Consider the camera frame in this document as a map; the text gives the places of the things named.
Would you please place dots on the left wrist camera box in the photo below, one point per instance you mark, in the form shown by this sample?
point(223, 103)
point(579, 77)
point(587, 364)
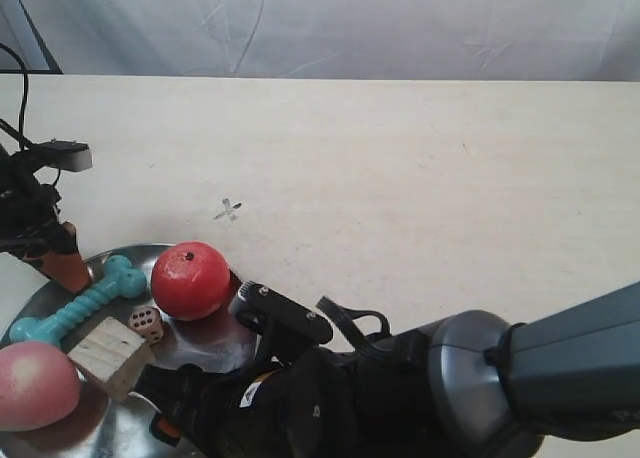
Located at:
point(71, 156)

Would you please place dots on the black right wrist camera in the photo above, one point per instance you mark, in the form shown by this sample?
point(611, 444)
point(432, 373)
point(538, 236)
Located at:
point(286, 328)

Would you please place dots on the small wooden die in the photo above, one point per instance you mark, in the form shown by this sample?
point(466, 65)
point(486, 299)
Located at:
point(147, 322)

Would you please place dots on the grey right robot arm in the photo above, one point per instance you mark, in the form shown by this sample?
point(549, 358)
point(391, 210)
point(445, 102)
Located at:
point(469, 385)

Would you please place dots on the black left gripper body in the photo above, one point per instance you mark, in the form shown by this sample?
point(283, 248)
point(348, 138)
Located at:
point(30, 227)

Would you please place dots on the red toy apple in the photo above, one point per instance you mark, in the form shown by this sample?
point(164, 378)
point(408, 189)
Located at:
point(190, 281)

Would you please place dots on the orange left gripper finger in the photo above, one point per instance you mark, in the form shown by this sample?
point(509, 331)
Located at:
point(56, 256)

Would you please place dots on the teal rubber bone toy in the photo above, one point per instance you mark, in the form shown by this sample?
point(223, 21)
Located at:
point(120, 279)

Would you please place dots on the pale wooden block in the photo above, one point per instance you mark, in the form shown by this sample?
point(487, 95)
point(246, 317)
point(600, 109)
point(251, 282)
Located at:
point(112, 356)

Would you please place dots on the pink toy peach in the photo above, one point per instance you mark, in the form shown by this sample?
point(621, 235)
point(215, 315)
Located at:
point(39, 386)

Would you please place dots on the white wrinkled backdrop cloth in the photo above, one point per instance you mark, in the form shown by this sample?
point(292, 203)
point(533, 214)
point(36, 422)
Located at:
point(354, 39)

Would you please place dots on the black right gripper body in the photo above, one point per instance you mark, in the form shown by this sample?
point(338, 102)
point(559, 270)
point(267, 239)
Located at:
point(325, 404)

